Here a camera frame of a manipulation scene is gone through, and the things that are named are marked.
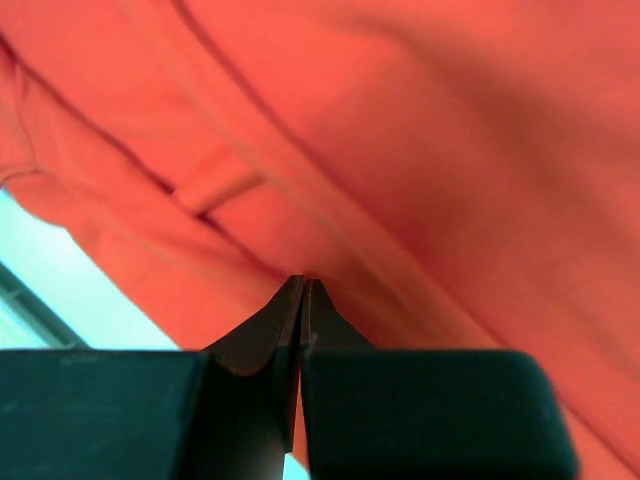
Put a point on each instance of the orange t-shirt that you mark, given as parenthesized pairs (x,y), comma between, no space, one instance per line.
(458,173)

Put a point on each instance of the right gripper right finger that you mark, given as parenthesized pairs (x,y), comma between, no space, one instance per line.
(424,414)

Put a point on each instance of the aluminium rail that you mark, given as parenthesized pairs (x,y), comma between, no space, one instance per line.
(34,316)

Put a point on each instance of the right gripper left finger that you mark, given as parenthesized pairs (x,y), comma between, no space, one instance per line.
(223,412)

